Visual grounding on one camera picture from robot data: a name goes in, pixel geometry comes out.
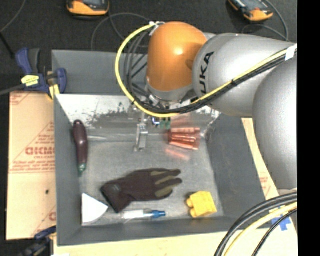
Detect white pen with blue cap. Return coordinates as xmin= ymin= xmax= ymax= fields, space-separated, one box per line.
xmin=123 ymin=209 xmax=167 ymax=221

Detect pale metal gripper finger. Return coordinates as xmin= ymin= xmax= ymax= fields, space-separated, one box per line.
xmin=139 ymin=123 xmax=150 ymax=151
xmin=133 ymin=123 xmax=141 ymax=153

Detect yellow toy brick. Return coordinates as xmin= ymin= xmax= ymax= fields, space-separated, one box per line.
xmin=185 ymin=190 xmax=218 ymax=218

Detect dark purple toy eggplant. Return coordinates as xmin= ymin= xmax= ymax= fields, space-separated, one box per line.
xmin=72 ymin=119 xmax=89 ymax=178

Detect clear packet of copper tubes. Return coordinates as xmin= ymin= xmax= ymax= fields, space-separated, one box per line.
xmin=165 ymin=126 xmax=202 ymax=151

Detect grey metal bin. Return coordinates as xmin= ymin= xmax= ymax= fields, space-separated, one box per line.
xmin=51 ymin=49 xmax=268 ymax=246

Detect white quarter-round flat piece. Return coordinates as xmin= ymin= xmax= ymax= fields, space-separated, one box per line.
xmin=81 ymin=192 xmax=109 ymax=224

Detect dark brown glove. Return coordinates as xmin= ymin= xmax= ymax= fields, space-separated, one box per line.
xmin=100 ymin=168 xmax=184 ymax=214

